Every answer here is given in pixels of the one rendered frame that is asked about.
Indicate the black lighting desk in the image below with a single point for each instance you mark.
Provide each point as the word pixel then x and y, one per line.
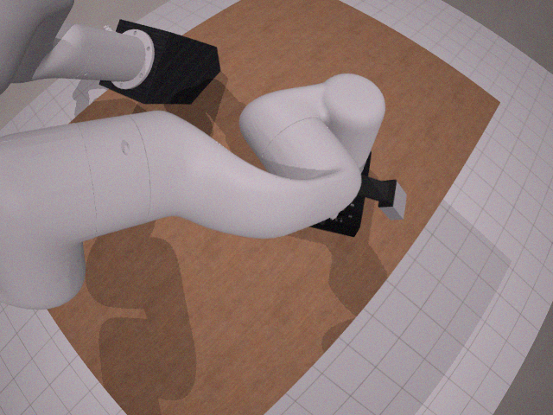
pixel 348 223

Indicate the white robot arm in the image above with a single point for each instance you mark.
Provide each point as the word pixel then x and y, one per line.
pixel 65 184

